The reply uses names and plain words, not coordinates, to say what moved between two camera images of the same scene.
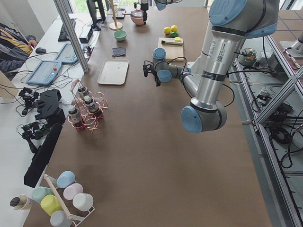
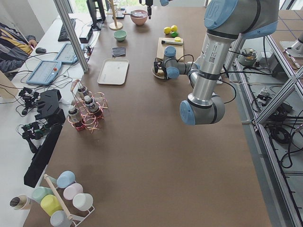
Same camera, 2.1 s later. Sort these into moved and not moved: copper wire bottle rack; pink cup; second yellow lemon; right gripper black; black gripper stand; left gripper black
Moved: left gripper black; right gripper black
Not moved: copper wire bottle rack; black gripper stand; second yellow lemon; pink cup
